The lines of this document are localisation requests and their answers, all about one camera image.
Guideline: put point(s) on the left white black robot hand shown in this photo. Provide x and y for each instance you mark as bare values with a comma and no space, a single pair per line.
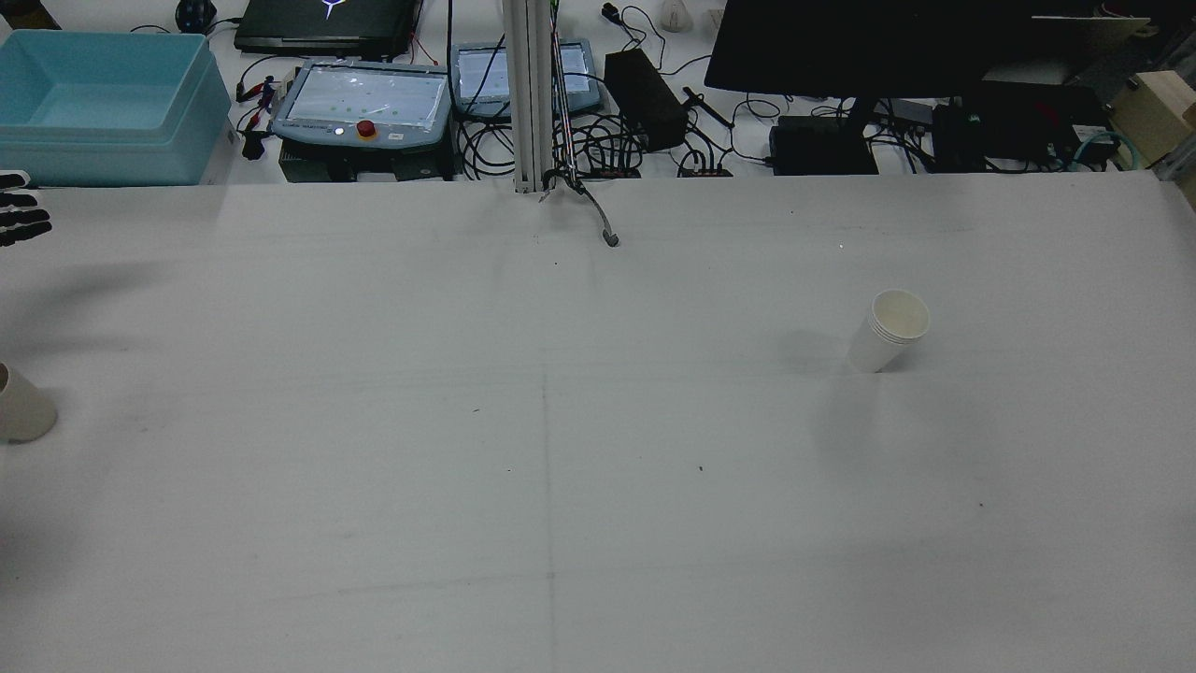
19,222

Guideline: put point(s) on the beige paper cup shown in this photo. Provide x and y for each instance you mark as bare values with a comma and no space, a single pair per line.
21,411

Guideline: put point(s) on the white paper cups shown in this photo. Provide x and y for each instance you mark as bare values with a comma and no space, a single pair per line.
883,336

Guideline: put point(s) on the light blue plastic bin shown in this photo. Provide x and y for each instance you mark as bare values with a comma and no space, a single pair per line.
112,112

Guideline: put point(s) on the black computer mouse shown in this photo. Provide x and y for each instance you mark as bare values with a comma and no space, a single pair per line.
194,14

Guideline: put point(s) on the red black clip leads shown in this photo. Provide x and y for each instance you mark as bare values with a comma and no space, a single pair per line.
260,93

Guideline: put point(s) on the black box under pendant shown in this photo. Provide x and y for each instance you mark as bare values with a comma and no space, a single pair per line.
374,166

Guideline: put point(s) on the black laptop with logo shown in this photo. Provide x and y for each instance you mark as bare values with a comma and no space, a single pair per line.
327,28

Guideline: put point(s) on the grey teach pendant red button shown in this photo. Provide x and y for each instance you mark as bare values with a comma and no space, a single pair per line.
481,79
364,103

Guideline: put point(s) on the black power brick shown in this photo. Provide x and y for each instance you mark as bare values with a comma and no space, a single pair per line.
645,98

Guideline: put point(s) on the white computer mouse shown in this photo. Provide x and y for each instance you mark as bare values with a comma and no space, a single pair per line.
675,14

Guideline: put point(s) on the black monitor stand base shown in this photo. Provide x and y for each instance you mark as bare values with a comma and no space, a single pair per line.
822,145

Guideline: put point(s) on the black computer monitor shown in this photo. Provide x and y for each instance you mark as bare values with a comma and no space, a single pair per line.
888,47

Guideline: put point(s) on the black electronics box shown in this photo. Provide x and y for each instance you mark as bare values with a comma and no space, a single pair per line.
1018,121

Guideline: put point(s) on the light wooden box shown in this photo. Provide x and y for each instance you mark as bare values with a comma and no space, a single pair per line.
1154,117

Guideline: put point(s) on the aluminium extrusion post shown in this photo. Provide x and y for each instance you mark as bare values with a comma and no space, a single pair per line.
530,93

